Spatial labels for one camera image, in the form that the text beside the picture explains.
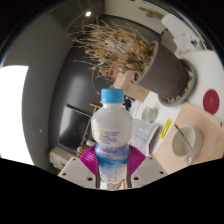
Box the printed paper sheets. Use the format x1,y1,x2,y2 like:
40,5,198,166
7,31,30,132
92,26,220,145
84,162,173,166
128,119,161,157

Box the grey pot with dried plant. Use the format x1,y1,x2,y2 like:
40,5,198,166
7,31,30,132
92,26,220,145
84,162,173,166
68,19,189,101

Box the blue-capped clear water bottle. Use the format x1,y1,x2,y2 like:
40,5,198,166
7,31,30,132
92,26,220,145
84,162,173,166
90,88,135,191

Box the white shell chair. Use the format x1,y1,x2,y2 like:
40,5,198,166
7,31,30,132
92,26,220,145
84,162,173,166
161,13,201,51

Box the brown cardboard box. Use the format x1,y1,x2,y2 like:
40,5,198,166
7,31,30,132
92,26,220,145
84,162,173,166
111,71,151,103

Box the thin stirring stick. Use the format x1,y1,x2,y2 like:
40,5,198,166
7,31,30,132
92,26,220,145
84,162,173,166
174,123,194,149

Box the wooden human figure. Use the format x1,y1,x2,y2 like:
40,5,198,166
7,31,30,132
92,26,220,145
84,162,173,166
139,6,164,19

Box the light plywood board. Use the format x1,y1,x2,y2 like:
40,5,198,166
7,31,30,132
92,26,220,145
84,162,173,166
151,102,224,175

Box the grey plant saucer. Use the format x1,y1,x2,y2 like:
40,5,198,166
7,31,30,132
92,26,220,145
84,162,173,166
156,59,198,108

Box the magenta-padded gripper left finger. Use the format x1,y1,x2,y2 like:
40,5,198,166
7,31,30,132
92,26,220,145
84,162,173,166
57,145,99,189

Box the black wall screen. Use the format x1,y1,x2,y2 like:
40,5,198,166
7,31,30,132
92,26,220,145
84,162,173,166
57,104,93,155

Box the flat round red coaster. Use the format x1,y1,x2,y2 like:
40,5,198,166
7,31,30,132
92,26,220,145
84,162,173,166
202,88,221,115

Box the yellow tag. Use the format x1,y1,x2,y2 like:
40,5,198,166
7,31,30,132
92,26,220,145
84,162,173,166
159,118,173,139

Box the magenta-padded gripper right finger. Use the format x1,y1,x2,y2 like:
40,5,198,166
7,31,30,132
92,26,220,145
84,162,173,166
126,145,169,189

